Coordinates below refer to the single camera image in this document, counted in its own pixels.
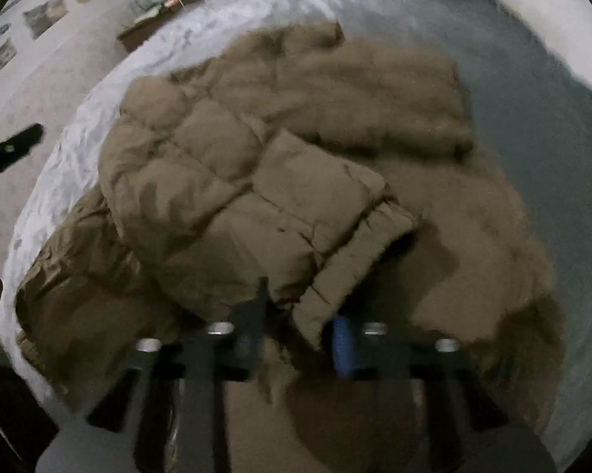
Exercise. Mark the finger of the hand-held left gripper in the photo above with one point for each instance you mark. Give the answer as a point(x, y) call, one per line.
point(10, 150)

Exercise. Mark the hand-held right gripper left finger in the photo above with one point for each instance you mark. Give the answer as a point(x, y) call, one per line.
point(249, 335)

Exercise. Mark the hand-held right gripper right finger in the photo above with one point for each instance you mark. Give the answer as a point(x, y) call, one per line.
point(344, 345)

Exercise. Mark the brown puffer jacket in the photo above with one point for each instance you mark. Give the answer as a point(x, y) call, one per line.
point(276, 167)

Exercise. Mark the dark wooden nightstand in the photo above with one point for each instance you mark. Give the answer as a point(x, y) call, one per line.
point(143, 29)

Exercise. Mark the green bag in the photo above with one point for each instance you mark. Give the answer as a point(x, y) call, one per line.
point(150, 0)

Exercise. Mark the grey fluffy blanket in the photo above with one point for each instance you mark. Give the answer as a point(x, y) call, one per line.
point(513, 83)

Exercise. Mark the wall poster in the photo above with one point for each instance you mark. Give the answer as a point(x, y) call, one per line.
point(3, 53)
point(44, 17)

